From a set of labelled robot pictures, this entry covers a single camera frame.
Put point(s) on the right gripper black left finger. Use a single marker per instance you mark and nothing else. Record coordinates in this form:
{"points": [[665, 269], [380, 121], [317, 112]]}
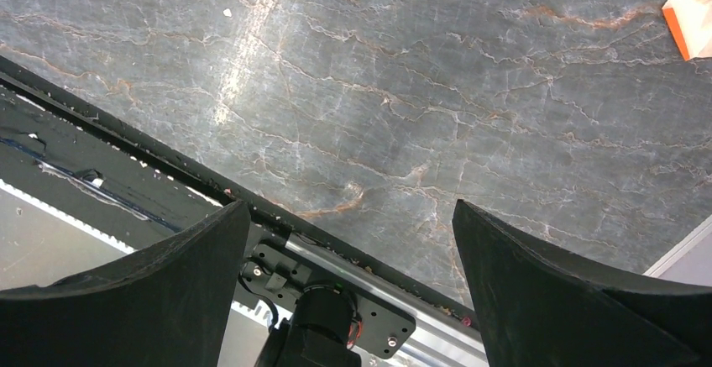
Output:
{"points": [[164, 305]]}

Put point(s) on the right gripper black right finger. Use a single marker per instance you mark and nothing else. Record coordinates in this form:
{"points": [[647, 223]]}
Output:
{"points": [[537, 304]]}

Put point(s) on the wooden holder block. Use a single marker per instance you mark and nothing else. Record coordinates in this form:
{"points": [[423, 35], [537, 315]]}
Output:
{"points": [[689, 22]]}

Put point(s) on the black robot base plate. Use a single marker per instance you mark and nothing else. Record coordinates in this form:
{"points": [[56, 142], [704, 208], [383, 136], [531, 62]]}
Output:
{"points": [[75, 157]]}

